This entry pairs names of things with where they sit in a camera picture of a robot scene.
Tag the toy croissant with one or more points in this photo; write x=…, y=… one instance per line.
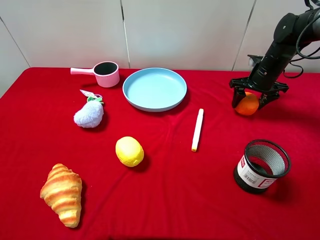
x=62, y=193

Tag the orange mandarin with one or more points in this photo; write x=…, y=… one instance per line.
x=248, y=105

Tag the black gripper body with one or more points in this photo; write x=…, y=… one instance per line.
x=264, y=75

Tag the cream marker pen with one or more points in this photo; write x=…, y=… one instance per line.
x=197, y=130

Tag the red tablecloth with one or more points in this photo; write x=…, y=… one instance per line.
x=174, y=193

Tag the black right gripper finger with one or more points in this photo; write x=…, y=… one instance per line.
x=238, y=95

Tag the black mesh pen holder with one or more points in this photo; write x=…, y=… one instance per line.
x=262, y=163

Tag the pink toy saucepan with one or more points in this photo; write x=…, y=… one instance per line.
x=106, y=73

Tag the yellow lemon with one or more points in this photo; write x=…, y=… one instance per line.
x=129, y=151

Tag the light blue plate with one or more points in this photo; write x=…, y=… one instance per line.
x=154, y=89

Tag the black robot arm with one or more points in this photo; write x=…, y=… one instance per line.
x=292, y=34

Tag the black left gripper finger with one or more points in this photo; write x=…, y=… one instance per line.
x=267, y=98

